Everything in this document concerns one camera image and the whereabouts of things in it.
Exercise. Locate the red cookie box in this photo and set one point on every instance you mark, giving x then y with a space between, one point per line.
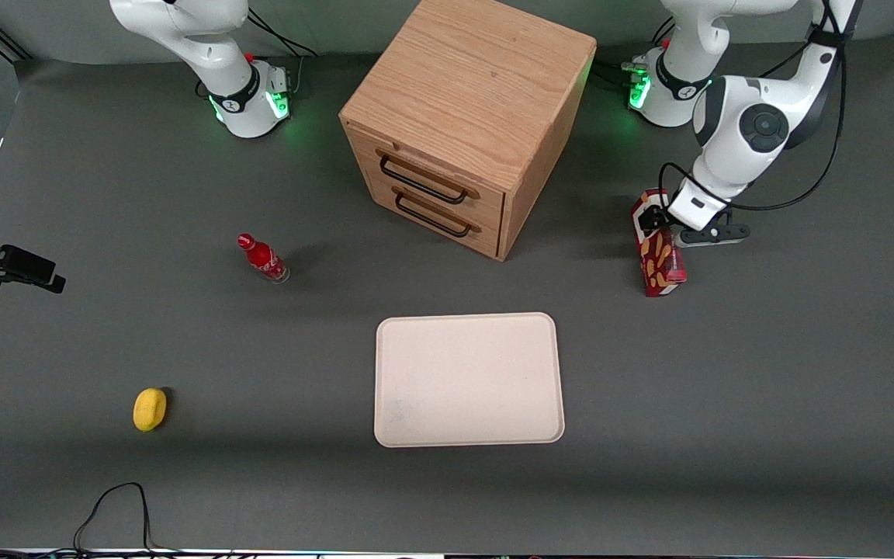
660 268

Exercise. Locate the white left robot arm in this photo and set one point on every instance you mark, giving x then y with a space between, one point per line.
757 124

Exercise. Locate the beige rectangular tray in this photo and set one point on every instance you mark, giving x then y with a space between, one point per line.
455 380

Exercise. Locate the wooden drawer front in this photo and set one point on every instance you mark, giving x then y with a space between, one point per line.
486 237
486 206

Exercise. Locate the yellow lemon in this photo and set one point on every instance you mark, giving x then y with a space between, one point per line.
150 409

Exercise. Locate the wooden drawer cabinet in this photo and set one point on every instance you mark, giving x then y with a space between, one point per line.
470 85

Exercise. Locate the red cola bottle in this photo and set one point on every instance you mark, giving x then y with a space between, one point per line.
263 258

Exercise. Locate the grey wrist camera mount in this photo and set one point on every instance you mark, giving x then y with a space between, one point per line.
715 234

